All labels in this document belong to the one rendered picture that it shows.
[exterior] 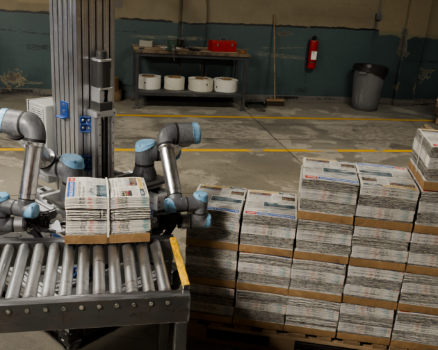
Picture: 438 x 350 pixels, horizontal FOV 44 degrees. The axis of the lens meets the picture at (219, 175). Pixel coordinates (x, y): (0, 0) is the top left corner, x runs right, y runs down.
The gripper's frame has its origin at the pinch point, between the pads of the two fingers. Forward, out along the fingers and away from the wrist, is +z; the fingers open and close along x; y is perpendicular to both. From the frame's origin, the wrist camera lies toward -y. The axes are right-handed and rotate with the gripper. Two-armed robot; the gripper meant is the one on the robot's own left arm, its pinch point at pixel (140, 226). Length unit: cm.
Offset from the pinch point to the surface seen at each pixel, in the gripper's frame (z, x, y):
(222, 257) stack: -45, -8, -22
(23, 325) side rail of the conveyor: 48, 66, -14
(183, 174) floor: -70, -296, -50
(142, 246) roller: 1.1, 25.3, -0.7
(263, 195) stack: -72, -26, 7
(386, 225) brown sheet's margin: -122, 23, 5
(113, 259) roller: 14.6, 35.8, -1.8
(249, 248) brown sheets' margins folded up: -58, -3, -15
